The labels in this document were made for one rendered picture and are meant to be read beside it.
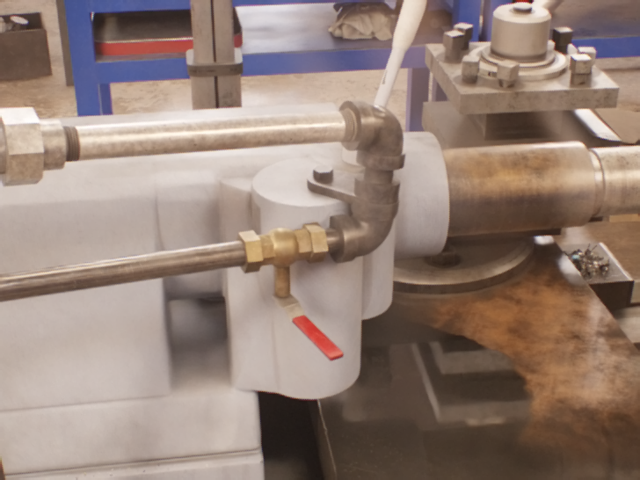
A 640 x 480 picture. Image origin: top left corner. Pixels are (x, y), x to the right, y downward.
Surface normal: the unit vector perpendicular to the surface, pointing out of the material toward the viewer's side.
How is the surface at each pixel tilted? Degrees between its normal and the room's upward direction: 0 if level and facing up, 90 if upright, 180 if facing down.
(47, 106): 0
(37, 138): 56
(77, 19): 90
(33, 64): 90
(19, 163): 101
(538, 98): 90
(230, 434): 62
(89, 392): 66
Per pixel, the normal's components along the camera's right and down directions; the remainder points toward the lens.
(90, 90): 0.15, 0.47
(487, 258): 0.00, -0.88
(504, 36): -0.64, 0.37
